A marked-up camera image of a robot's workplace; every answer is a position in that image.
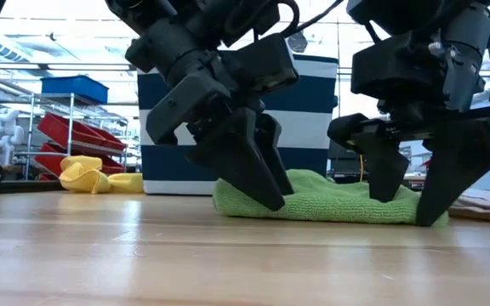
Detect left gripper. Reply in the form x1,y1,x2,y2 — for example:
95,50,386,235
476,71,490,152
145,53,295,212

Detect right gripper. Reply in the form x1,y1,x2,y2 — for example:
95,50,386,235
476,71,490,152
328,87,490,226

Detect pale pink towel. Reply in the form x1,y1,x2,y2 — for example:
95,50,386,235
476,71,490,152
448,188,490,224

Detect green microfiber towel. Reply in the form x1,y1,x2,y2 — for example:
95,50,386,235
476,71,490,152
212,168,450,227

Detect yellow microfiber towel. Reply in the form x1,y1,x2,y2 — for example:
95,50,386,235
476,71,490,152
59,155,145,195

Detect navy white striped fabric basket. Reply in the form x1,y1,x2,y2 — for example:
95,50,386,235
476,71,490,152
137,53,339,196

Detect black equipment box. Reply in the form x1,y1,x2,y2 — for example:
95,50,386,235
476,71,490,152
328,139,372,184

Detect red plastic bin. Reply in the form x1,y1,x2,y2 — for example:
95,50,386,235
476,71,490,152
34,142,126,176
37,112,128,152

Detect blue plastic bin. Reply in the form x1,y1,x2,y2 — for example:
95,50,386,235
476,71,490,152
40,75,110,105

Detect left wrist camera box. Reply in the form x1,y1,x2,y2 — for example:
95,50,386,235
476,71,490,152
221,32,300,94

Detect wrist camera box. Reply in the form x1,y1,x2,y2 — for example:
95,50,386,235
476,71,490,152
350,32,447,98
221,32,300,94

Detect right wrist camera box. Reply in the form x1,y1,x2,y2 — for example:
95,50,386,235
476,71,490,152
350,32,447,98

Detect black ceiling cord reel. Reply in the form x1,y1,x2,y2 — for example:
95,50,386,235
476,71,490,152
287,31,309,54

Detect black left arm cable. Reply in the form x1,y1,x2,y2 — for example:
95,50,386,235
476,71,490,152
223,0,346,42

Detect metal wire shelf rack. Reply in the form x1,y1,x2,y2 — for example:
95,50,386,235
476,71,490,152
14,92,129,183

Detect black metal table frame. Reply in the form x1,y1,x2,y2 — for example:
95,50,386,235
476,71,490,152
0,180,64,196

